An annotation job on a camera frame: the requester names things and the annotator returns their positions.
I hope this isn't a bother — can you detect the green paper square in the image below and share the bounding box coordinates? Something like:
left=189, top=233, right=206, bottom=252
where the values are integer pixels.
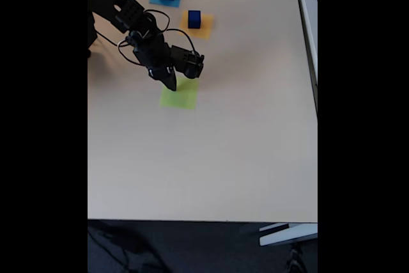
left=159, top=76, right=199, bottom=110

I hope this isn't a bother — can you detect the orange paper square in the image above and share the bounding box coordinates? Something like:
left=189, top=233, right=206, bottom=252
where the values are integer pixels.
left=179, top=10, right=214, bottom=41

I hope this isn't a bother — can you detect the medium blue cube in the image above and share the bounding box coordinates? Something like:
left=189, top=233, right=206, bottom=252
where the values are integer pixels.
left=187, top=10, right=202, bottom=29

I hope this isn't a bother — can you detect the white adjacent table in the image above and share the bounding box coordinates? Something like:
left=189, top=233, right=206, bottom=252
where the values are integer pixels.
left=293, top=0, right=318, bottom=114

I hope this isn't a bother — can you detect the white table foot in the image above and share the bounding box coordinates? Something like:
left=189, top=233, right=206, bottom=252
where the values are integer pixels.
left=258, top=222, right=318, bottom=247

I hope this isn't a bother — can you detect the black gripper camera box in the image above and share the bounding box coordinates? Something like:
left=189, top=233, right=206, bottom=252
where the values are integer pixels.
left=170, top=45, right=205, bottom=80

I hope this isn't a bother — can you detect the black motor cable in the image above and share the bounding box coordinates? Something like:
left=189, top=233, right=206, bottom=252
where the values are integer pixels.
left=95, top=29, right=143, bottom=67

